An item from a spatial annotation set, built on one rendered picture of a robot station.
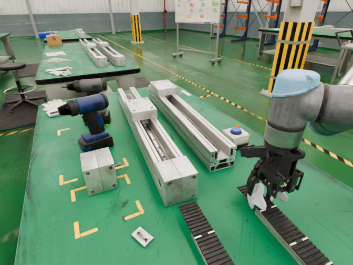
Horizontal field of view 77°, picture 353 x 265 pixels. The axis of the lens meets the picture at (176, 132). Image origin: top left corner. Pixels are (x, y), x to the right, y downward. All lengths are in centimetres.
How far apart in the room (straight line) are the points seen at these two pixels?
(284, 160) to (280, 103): 13
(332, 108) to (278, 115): 9
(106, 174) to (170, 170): 20
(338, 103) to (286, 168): 16
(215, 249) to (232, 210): 16
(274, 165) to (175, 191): 27
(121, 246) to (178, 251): 14
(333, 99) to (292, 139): 10
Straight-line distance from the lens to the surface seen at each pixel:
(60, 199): 77
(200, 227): 58
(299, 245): 61
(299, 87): 46
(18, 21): 1550
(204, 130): 92
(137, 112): 93
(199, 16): 642
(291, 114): 48
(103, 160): 71
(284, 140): 50
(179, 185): 63
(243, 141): 91
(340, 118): 49
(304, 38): 387
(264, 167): 56
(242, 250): 60
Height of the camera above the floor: 127
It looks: 29 degrees down
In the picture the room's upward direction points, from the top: 1 degrees counter-clockwise
